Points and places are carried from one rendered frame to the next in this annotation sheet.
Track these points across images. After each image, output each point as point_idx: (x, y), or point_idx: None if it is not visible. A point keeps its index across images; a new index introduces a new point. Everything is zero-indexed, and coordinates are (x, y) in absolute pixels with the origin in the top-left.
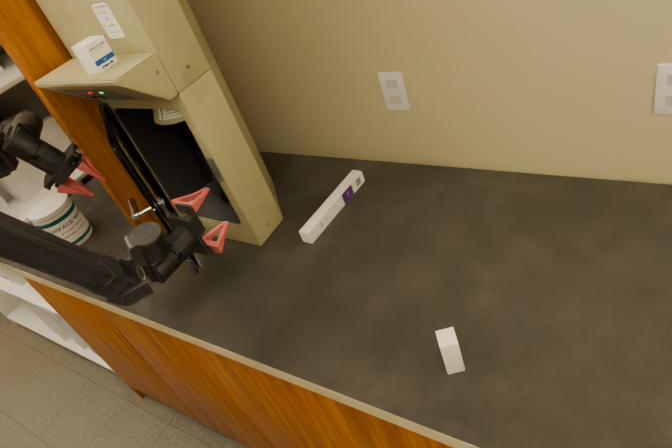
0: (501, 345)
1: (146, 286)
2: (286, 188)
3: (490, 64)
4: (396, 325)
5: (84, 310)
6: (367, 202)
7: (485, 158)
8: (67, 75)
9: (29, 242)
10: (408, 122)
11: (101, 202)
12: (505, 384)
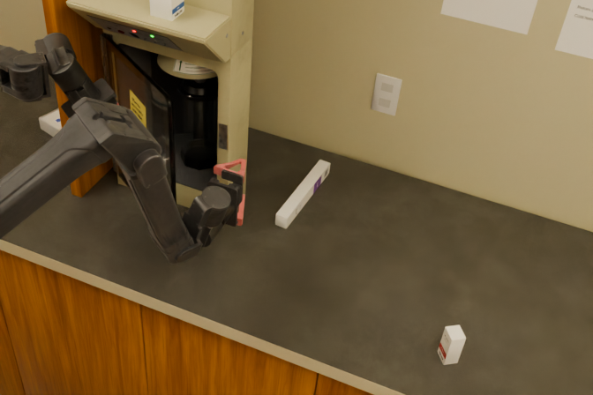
0: (484, 346)
1: (198, 248)
2: None
3: (490, 100)
4: (390, 319)
5: None
6: (336, 197)
7: (449, 177)
8: (117, 7)
9: (167, 191)
10: (386, 126)
11: None
12: (491, 376)
